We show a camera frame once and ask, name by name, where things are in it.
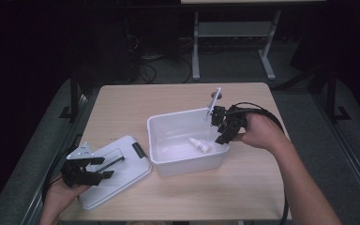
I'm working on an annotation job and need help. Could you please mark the hand-held gripper black cable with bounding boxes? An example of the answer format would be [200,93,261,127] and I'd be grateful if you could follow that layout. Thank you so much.
[40,143,78,204]
[227,101,291,225]

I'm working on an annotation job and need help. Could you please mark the white lid with black latches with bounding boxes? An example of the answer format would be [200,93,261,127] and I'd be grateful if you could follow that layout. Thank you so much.
[77,134,154,211]

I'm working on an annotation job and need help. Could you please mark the person's left hand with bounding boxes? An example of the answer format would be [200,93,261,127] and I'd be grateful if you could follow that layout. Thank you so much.
[44,180,91,218]

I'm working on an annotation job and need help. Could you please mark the grey metal frame desk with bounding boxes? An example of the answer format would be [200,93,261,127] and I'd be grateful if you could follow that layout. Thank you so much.
[180,0,327,82]

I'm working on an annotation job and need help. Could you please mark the small white dropper bottle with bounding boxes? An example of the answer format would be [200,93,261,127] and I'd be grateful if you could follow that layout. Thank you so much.
[188,137,213,155]

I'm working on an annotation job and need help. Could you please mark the black upright post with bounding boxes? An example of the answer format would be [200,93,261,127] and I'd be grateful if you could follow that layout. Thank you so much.
[325,67,352,124]
[59,67,83,122]

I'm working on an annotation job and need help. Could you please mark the person's right hand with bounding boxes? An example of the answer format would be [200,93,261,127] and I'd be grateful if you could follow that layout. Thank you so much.
[234,112,291,155]

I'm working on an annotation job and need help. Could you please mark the left hand-held gripper black cable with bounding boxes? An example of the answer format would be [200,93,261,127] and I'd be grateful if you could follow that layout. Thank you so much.
[40,143,78,204]

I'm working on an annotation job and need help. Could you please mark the right hand-held gripper black cable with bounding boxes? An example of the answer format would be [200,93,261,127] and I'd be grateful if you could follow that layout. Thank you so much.
[227,101,291,225]

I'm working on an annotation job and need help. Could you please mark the aluminium frame rail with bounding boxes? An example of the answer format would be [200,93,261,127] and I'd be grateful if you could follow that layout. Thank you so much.
[20,93,91,225]
[311,92,360,218]

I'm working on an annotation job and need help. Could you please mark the black floor cables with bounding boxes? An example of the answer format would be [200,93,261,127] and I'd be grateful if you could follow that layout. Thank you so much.
[126,32,195,84]

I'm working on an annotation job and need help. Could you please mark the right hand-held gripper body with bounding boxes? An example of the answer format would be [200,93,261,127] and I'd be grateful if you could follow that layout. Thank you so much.
[203,86,250,141]

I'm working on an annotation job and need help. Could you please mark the white plastic storage box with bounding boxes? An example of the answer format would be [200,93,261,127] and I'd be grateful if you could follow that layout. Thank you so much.
[146,107,232,178]

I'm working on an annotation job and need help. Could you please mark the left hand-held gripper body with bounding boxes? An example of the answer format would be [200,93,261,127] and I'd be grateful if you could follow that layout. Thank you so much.
[60,141,106,188]

